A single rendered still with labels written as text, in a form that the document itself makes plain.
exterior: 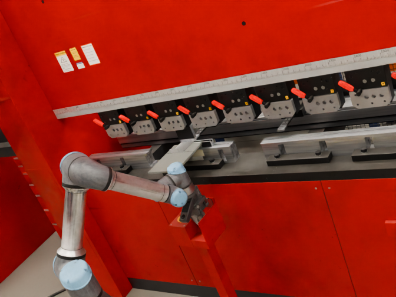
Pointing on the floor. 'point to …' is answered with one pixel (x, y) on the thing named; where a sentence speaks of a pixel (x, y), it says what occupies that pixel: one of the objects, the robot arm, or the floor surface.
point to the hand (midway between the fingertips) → (203, 227)
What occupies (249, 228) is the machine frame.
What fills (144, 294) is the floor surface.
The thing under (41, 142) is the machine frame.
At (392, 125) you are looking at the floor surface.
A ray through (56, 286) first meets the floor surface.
